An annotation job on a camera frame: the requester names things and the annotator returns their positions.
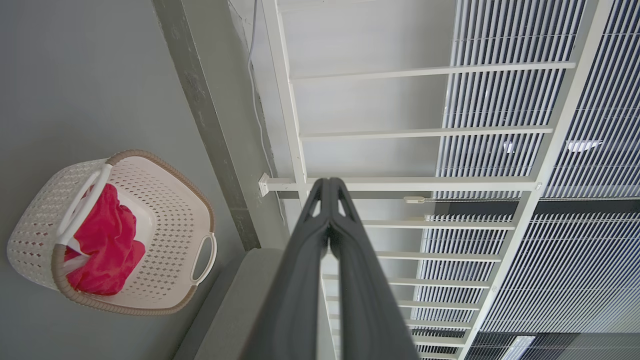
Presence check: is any white garment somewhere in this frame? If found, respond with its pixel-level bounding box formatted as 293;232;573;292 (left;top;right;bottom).
64;238;92;275

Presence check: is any thin white wall cable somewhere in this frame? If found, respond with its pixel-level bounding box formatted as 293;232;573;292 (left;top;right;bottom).
247;0;287;226

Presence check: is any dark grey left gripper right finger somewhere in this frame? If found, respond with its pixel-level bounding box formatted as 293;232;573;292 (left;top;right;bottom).
329;177;420;360

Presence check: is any cream perforated plastic laundry basket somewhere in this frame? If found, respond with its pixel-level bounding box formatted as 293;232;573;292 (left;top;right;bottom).
7;149;218;317

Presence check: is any white slatted window blind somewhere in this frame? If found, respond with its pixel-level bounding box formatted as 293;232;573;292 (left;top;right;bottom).
434;0;640;200
409;200;640;360

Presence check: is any white metal window guard frame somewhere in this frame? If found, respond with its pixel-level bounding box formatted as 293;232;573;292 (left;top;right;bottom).
260;0;617;360

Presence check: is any dark grey baseboard strip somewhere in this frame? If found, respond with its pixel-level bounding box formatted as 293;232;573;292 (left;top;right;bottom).
152;0;262;251

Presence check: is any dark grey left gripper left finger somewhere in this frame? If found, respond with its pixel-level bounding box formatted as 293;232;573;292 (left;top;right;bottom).
241;178;331;360

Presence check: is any red garment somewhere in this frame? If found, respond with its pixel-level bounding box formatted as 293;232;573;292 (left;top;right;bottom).
64;183;147;297

